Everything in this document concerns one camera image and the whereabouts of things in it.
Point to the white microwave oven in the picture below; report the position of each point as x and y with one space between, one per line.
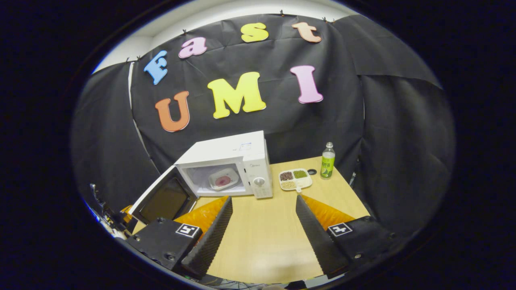
225 151

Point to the white divided grain tray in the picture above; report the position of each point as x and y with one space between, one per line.
294 180

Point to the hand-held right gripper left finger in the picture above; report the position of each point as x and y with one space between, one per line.
211 237

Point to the pink ham slice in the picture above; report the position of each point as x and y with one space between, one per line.
223 181

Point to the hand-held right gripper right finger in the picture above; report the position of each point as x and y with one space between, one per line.
316 237

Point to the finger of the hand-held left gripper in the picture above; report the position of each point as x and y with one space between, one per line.
127 209

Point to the white square plate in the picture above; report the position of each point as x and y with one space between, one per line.
234 173

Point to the green tea bottle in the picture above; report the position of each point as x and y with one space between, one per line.
327 163

